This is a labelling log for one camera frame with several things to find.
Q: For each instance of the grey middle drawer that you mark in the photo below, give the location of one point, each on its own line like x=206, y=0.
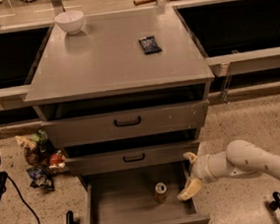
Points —
x=132, y=158

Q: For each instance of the grey drawer cabinet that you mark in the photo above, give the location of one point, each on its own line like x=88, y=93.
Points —
x=104, y=69

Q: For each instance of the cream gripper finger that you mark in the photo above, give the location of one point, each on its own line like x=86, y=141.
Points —
x=191, y=188
x=190, y=156

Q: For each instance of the white bowl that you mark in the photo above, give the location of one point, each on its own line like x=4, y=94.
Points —
x=70, y=22

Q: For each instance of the blue chip bag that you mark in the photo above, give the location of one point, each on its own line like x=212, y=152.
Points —
x=40, y=178

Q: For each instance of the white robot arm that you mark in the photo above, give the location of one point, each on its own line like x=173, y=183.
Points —
x=241, y=159

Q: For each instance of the red snack item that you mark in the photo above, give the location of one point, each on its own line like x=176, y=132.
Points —
x=56, y=161

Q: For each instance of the grey bottom drawer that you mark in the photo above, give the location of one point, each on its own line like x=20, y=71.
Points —
x=127, y=197

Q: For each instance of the orange soda can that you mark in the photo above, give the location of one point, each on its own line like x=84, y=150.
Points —
x=160, y=192

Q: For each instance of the grey top drawer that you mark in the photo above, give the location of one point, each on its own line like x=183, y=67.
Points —
x=104, y=127

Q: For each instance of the grey drawer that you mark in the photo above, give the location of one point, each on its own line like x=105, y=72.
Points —
x=132, y=158
x=127, y=197
x=104, y=127

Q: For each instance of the dark blue snack packet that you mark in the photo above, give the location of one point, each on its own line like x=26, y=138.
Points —
x=149, y=45

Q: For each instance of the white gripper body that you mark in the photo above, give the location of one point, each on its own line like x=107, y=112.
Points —
x=201, y=168

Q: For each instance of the pile of snack bags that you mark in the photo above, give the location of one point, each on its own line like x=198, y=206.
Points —
x=37, y=150

